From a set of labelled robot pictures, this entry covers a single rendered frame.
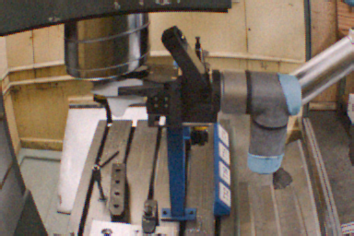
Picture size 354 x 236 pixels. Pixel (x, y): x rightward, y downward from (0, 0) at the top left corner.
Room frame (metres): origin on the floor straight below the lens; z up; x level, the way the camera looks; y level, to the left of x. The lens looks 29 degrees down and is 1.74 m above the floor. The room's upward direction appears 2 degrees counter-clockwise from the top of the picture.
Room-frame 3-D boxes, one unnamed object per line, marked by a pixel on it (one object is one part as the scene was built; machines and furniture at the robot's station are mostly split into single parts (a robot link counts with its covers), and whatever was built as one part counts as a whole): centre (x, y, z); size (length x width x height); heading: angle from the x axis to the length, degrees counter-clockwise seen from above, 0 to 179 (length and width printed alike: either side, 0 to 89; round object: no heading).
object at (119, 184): (0.99, 0.18, 0.93); 0.26 x 0.05 x 0.06; 1
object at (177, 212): (0.93, 0.01, 1.05); 0.10 x 0.05 x 0.30; 86
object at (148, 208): (0.82, 0.08, 0.97); 0.13 x 0.03 x 0.15; 176
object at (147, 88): (0.65, 0.05, 1.43); 0.09 x 0.05 x 0.02; 100
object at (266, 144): (0.68, -0.17, 1.31); 0.11 x 0.08 x 0.11; 171
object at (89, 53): (0.68, 0.12, 1.53); 0.16 x 0.16 x 0.12
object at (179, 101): (0.68, -0.01, 1.41); 0.12 x 0.08 x 0.09; 86
